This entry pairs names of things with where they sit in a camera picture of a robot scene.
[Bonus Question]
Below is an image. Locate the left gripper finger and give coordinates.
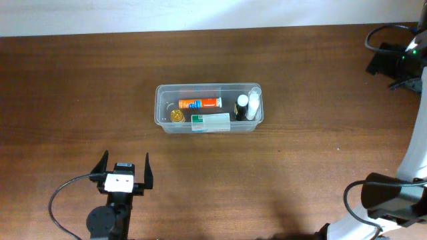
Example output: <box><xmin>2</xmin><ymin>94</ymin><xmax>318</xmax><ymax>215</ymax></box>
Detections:
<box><xmin>143</xmin><ymin>153</ymin><xmax>153</xmax><ymax>189</ymax></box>
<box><xmin>91</xmin><ymin>150</ymin><xmax>109</xmax><ymax>174</ymax></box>

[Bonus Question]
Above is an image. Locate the small gold-lid jar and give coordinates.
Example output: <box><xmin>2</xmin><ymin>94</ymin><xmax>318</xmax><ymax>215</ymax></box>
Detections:
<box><xmin>170</xmin><ymin>109</ymin><xmax>185</xmax><ymax>123</ymax></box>

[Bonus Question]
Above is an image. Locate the white green medicine box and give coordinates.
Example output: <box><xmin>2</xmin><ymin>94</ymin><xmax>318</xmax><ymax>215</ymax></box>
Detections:
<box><xmin>191</xmin><ymin>113</ymin><xmax>231</xmax><ymax>133</ymax></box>

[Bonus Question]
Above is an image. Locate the orange effervescent tablet tube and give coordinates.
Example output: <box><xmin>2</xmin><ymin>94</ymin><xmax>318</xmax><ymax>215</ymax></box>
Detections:
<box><xmin>178</xmin><ymin>97</ymin><xmax>222</xmax><ymax>109</ymax></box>

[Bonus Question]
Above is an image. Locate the dark bottle white cap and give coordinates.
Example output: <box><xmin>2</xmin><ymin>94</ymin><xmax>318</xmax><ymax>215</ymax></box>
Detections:
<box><xmin>234</xmin><ymin>95</ymin><xmax>249</xmax><ymax>121</ymax></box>

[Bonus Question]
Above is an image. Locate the white squeeze bottle clear cap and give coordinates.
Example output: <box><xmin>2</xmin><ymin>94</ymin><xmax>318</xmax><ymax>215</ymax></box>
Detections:
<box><xmin>246</xmin><ymin>87</ymin><xmax>262</xmax><ymax>121</ymax></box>

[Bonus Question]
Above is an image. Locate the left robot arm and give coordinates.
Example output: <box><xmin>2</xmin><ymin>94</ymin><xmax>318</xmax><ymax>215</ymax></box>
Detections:
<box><xmin>86</xmin><ymin>151</ymin><xmax>153</xmax><ymax>240</ymax></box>

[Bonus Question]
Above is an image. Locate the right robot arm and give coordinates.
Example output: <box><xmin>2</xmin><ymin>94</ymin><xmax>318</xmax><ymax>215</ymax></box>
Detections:
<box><xmin>311</xmin><ymin>8</ymin><xmax>426</xmax><ymax>239</ymax></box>

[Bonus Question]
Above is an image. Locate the clear plastic container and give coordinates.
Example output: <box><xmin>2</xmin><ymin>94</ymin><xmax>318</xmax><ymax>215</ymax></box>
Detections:
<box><xmin>154</xmin><ymin>83</ymin><xmax>264</xmax><ymax>133</ymax></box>

